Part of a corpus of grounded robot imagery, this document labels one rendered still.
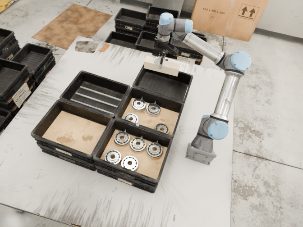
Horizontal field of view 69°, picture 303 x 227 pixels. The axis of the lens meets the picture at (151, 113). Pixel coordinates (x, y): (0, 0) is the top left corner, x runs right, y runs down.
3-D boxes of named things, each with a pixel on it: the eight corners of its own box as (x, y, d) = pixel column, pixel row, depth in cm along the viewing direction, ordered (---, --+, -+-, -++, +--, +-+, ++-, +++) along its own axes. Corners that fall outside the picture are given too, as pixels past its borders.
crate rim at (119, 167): (172, 139, 139) (173, 138, 138) (158, 184, 122) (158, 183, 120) (114, 119, 144) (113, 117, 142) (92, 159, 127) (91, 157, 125)
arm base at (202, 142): (207, 148, 160) (211, 135, 159) (215, 154, 145) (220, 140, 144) (188, 143, 158) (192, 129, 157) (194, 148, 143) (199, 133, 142)
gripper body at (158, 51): (154, 49, 149) (156, 33, 139) (167, 52, 148) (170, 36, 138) (151, 56, 144) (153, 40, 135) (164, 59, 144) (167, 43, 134)
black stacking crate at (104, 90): (130, 96, 169) (130, 86, 160) (114, 127, 152) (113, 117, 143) (83, 81, 174) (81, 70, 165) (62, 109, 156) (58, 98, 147)
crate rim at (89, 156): (113, 119, 144) (113, 117, 142) (91, 159, 127) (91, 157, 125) (58, 100, 149) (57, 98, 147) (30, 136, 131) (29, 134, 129)
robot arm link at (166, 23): (175, 20, 122) (159, 18, 121) (172, 37, 131) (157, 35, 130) (174, 12, 127) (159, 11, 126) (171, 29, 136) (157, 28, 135)
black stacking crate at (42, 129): (114, 127, 152) (113, 118, 143) (93, 165, 134) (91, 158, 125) (61, 109, 156) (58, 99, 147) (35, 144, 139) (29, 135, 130)
